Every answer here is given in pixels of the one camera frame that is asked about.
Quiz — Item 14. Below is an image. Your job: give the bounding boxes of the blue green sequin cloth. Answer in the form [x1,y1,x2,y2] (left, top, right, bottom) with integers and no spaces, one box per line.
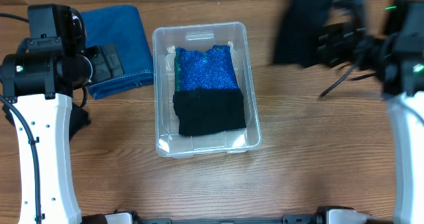
[174,45,239,91]

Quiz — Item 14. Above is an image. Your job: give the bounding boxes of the clear plastic storage container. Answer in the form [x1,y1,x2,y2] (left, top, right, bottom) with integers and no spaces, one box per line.
[152,22,262,158]

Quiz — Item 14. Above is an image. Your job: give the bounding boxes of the black cloth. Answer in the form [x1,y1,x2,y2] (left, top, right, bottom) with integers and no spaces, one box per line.
[2,103,91,140]
[272,0,333,68]
[173,88,246,136]

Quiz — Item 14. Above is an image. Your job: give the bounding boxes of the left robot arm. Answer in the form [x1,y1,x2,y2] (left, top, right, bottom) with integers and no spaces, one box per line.
[1,4,136,224]

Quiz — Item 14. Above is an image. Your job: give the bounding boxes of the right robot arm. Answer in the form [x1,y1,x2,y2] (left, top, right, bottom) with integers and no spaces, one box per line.
[317,0,423,223]

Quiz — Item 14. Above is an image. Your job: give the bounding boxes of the folded blue denim towel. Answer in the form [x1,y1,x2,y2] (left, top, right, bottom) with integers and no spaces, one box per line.
[81,5,154,99]

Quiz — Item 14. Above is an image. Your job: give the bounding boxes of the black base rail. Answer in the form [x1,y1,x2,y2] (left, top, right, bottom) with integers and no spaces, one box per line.
[133,214,325,224]

